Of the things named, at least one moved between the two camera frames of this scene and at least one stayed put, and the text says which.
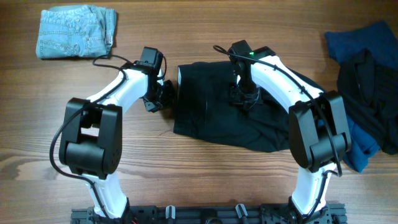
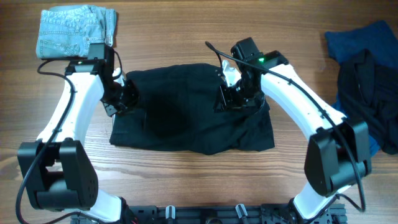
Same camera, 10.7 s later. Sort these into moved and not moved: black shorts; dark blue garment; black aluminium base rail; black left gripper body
Moved: black left gripper body; black shorts
Not moved: dark blue garment; black aluminium base rail
